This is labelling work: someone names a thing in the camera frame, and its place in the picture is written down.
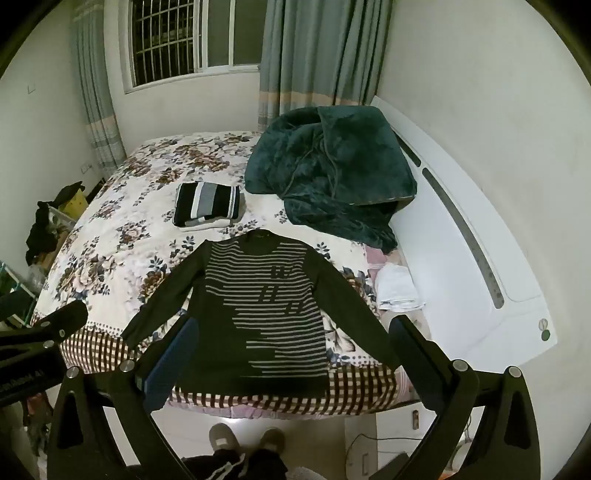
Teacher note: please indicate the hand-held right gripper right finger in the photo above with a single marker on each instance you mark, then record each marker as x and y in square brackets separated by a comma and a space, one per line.
[415, 364]

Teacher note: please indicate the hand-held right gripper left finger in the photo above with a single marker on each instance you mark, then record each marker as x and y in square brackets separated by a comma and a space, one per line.
[178, 360]

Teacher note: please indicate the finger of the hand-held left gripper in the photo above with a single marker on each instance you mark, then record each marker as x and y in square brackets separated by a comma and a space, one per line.
[64, 318]
[16, 305]

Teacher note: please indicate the dark striped sweater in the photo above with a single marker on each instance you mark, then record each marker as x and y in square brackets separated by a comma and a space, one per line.
[277, 332]

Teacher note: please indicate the pile of dark clothes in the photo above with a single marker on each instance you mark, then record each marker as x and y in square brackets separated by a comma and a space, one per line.
[39, 226]

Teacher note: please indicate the white folded towel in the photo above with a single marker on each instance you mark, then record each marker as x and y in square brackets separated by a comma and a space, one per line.
[397, 288]

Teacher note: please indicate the person's left slipper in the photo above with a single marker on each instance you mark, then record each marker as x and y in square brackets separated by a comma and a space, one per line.
[223, 438]

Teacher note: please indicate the person's slipper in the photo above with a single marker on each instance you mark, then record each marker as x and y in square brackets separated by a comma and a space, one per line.
[223, 438]
[272, 441]

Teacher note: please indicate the floral plush blanket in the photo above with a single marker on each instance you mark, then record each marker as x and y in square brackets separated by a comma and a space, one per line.
[120, 240]

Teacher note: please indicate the yellow box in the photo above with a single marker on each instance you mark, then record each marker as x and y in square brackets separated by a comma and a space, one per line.
[76, 207]

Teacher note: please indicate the person's black track pants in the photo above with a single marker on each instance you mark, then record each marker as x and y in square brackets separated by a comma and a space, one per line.
[231, 466]

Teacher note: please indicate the person's right slipper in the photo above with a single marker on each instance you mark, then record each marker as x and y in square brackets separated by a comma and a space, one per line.
[272, 441]

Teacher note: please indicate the folded white garment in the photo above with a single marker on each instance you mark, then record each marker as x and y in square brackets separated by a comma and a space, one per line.
[203, 224]

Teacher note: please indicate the folded black striped garment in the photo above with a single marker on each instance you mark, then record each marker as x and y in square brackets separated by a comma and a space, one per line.
[207, 198]

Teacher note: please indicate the white headboard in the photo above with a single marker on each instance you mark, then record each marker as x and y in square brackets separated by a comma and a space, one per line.
[461, 184]

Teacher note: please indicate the dark green plush blanket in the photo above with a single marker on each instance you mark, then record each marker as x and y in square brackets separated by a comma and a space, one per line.
[323, 175]

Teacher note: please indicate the narrow grey-green curtain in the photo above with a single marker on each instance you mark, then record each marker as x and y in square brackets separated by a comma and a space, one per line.
[97, 106]

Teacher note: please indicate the barred window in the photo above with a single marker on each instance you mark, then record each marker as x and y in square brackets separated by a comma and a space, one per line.
[194, 37]

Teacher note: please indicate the wide grey-green curtain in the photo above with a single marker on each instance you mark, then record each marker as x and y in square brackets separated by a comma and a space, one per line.
[318, 50]

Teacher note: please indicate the wall socket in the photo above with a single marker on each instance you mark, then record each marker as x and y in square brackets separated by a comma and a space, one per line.
[86, 167]

